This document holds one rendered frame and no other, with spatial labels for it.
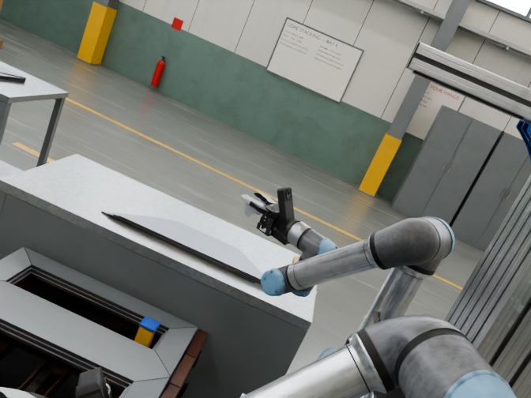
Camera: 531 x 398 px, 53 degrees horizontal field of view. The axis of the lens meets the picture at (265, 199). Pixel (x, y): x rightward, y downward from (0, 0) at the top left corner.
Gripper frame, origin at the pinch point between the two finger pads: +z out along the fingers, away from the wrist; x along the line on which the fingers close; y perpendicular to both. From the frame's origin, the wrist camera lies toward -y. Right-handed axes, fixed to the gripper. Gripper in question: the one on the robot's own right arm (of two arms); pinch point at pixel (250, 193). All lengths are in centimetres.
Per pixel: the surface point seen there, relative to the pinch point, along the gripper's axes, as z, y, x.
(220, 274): 11.0, 42.7, 12.1
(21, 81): 261, 58, 55
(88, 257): 51, 53, -19
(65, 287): 44, 59, -31
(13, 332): 26, 55, -59
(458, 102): 234, 46, 812
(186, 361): -5, 62, -12
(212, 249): 24, 41, 19
